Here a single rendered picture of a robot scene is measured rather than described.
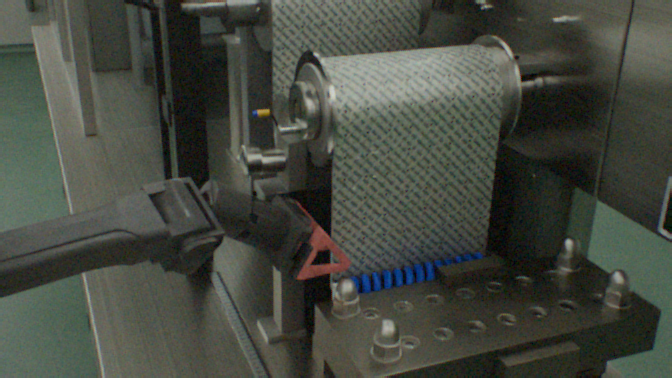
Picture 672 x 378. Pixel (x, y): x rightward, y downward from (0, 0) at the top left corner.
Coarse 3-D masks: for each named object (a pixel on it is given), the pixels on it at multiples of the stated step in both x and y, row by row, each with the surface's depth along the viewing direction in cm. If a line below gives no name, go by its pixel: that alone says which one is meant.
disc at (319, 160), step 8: (304, 56) 96; (312, 56) 93; (296, 64) 99; (312, 64) 93; (320, 64) 91; (296, 72) 100; (320, 72) 91; (328, 72) 90; (296, 80) 100; (328, 80) 89; (328, 88) 90; (328, 96) 90; (328, 104) 90; (328, 112) 91; (336, 112) 89; (336, 120) 89; (328, 128) 91; (336, 128) 90; (328, 136) 92; (336, 136) 90; (328, 144) 92; (328, 152) 93; (312, 160) 99; (320, 160) 96; (328, 160) 93
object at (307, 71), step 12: (300, 72) 97; (312, 72) 93; (504, 72) 99; (504, 84) 99; (324, 96) 91; (504, 96) 99; (324, 108) 91; (504, 108) 100; (324, 120) 92; (504, 120) 102; (324, 132) 92; (312, 144) 97; (324, 144) 93
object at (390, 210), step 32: (352, 160) 94; (384, 160) 95; (416, 160) 97; (448, 160) 99; (480, 160) 101; (352, 192) 96; (384, 192) 97; (416, 192) 99; (448, 192) 101; (480, 192) 103; (352, 224) 97; (384, 224) 99; (416, 224) 101; (448, 224) 103; (480, 224) 106; (352, 256) 99; (384, 256) 101; (416, 256) 104; (448, 256) 106
